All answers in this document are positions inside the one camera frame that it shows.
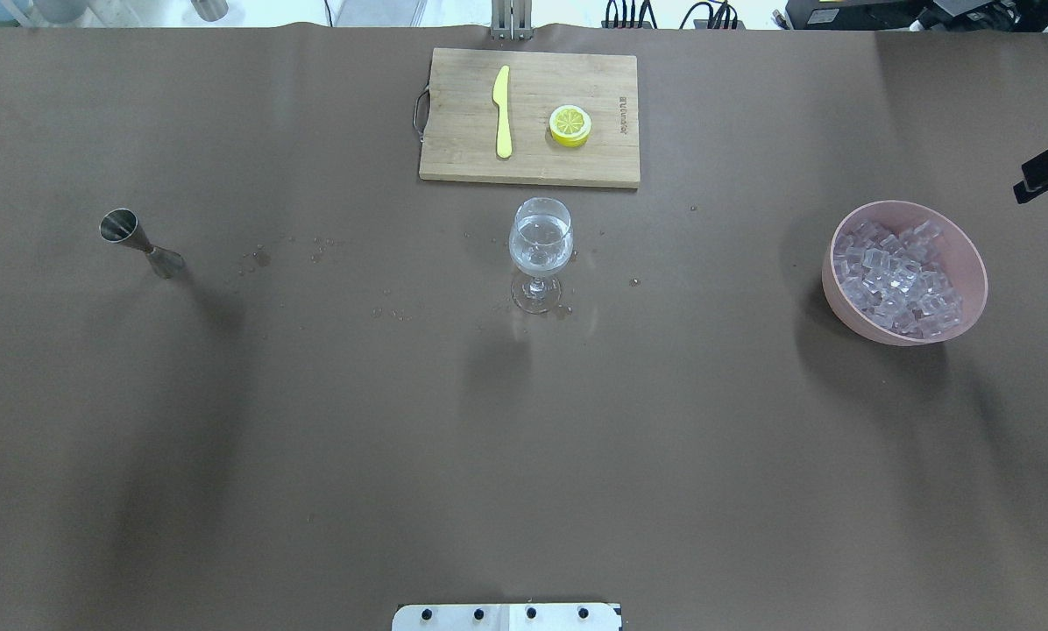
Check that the pile of clear ice cubes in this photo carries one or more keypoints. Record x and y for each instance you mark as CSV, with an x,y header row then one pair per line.
x,y
896,279

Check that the bamboo cutting board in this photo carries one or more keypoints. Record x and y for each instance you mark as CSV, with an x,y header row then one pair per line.
x,y
459,138

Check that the yellow plastic knife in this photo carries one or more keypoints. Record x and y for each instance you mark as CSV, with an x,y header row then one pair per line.
x,y
500,97

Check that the pink bowl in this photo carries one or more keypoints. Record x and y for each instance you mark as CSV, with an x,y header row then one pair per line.
x,y
959,257

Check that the steel double jigger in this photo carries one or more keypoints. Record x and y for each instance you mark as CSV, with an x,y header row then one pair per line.
x,y
122,227

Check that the clear wine glass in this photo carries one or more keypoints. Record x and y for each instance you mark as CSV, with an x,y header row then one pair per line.
x,y
540,244

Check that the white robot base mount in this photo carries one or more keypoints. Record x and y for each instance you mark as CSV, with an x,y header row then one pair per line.
x,y
510,616

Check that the yellow lemon slice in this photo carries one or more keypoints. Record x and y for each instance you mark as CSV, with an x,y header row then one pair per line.
x,y
570,126

